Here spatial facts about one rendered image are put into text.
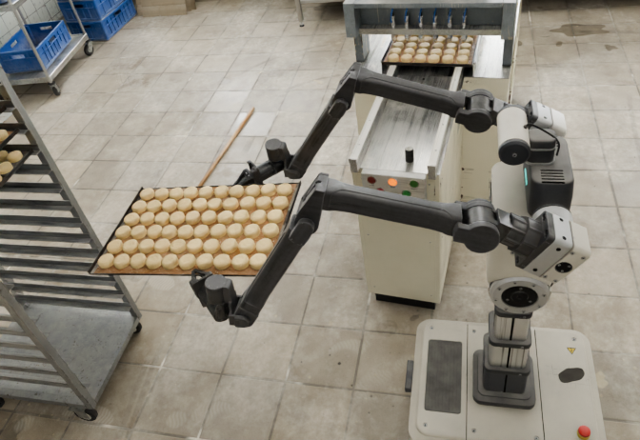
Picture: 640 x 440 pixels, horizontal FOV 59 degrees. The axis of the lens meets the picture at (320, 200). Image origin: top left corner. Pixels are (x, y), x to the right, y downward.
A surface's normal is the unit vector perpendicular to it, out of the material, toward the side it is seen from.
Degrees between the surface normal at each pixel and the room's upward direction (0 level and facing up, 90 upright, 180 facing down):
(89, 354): 0
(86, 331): 0
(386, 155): 0
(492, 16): 90
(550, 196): 58
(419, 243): 90
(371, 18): 90
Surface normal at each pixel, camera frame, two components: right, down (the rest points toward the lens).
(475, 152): -0.30, 0.66
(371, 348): -0.14, -0.74
